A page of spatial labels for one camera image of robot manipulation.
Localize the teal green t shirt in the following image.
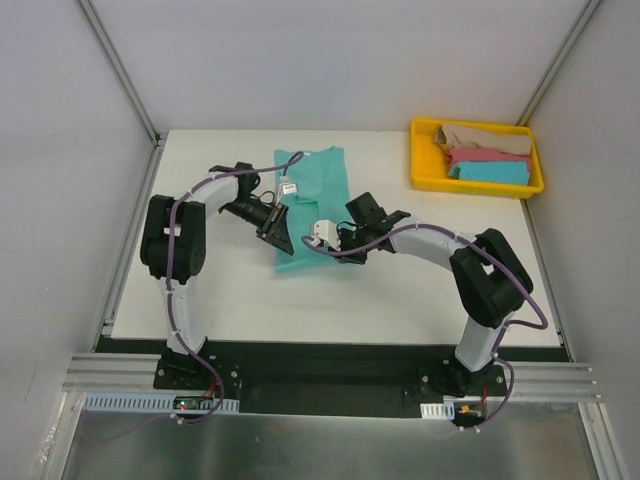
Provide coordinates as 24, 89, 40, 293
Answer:
274, 146, 351, 275

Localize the yellow plastic bin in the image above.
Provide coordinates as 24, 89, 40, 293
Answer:
409, 118, 545, 199

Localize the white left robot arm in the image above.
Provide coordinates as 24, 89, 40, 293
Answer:
140, 162, 294, 389

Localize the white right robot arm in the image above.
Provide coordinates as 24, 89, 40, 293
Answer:
338, 192, 533, 395

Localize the pink rolled t shirt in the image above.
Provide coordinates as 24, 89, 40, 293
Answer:
445, 148, 530, 163

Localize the blue rolled t shirt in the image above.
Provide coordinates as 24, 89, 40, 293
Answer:
447, 162, 530, 186

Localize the beige rolled t shirt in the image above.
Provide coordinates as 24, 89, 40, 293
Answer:
434, 123, 532, 155

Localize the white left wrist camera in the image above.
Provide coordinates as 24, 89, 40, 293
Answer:
278, 181, 298, 196

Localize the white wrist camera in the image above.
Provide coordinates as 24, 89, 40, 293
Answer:
310, 220, 341, 251
278, 181, 298, 196

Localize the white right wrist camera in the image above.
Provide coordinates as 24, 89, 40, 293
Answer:
310, 220, 341, 251

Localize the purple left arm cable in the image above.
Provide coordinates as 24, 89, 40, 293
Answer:
167, 150, 304, 426

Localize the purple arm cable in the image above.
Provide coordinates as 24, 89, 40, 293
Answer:
300, 223, 550, 434
167, 150, 304, 426

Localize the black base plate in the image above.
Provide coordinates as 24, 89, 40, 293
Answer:
97, 339, 512, 425

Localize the right white cable duct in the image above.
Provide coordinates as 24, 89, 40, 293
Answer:
420, 401, 455, 421

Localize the white cable duct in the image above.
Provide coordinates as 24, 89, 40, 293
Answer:
84, 393, 240, 415
420, 401, 455, 421

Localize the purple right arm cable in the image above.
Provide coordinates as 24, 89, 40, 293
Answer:
300, 223, 550, 434

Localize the left white cable duct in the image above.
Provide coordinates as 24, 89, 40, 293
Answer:
84, 393, 240, 415

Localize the aluminium rail frame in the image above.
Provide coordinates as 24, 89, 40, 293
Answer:
63, 337, 605, 403

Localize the left aluminium corner post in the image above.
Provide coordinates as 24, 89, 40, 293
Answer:
74, 0, 162, 146

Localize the aluminium corner post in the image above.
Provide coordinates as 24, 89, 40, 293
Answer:
516, 0, 605, 126
74, 0, 162, 146

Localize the right aluminium corner post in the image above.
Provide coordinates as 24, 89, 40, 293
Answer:
516, 0, 605, 126

